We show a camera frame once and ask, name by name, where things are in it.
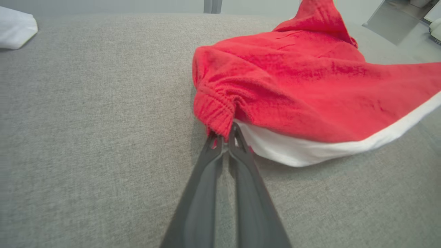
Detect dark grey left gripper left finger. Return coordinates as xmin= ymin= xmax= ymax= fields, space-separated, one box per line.
xmin=160 ymin=132 xmax=224 ymax=248

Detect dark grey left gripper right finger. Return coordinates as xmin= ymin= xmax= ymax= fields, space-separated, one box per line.
xmin=228 ymin=123 xmax=293 ymax=248

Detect red garment with white trim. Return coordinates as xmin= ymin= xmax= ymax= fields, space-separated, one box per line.
xmin=192 ymin=0 xmax=441 ymax=168

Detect red white striped jersey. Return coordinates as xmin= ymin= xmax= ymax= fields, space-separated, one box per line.
xmin=0 ymin=6 xmax=39 ymax=51

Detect white rounded background object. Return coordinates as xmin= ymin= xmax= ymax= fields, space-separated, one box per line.
xmin=429 ymin=19 xmax=441 ymax=44

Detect grey vertical post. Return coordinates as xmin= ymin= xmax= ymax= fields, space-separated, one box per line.
xmin=203 ymin=0 xmax=223 ymax=14

